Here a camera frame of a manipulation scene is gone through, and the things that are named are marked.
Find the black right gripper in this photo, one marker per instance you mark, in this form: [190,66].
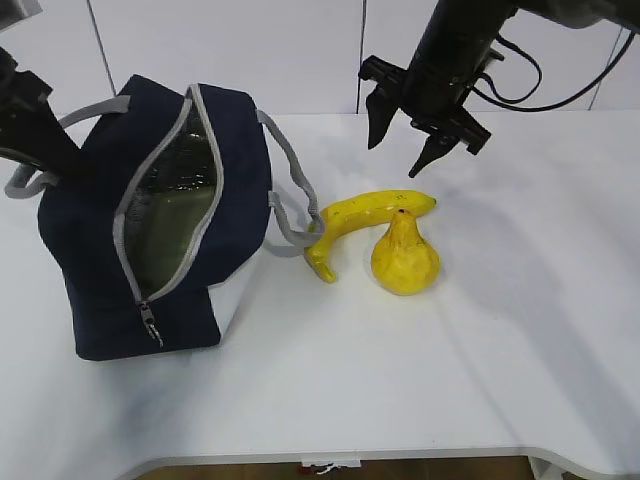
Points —
[431,91]

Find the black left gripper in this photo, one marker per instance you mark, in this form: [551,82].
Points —
[30,133]

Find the yellow banana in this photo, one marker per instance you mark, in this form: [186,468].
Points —
[360,212]

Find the yellow pear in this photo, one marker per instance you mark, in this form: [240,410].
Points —
[402,261]

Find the navy blue lunch bag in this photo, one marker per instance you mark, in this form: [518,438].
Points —
[152,138]

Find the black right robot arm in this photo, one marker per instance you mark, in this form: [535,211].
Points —
[482,16]

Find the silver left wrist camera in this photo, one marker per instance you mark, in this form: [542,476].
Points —
[13,12]

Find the white bracket under table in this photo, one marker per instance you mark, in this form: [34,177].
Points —
[323,463]

